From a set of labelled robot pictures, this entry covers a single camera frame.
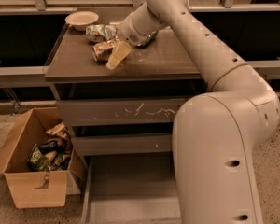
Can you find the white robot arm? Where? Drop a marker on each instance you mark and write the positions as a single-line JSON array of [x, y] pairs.
[[214, 133]]

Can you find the green snack bag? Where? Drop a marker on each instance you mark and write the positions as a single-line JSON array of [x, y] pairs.
[[43, 162]]

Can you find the grey middle drawer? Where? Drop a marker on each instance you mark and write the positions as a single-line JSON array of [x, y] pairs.
[[122, 144]]

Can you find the cardboard box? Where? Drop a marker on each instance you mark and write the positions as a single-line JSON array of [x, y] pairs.
[[31, 189]]

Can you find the grey top drawer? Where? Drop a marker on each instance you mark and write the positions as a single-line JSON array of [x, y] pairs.
[[116, 112]]

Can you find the green white crushed can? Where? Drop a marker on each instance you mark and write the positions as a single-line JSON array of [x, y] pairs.
[[100, 33]]

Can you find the dark bottle in box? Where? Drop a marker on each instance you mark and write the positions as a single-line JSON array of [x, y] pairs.
[[48, 147]]

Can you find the orange crushed can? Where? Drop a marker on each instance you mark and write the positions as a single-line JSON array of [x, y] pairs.
[[102, 50]]

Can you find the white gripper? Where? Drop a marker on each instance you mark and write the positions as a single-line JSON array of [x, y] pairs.
[[126, 32]]

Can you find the beige paper bowl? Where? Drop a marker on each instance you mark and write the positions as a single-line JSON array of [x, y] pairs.
[[81, 20]]

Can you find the grey open bottom drawer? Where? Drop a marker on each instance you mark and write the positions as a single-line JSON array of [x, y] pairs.
[[131, 189]]

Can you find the tan snack wrapper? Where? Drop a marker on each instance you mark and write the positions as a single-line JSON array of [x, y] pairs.
[[59, 130]]

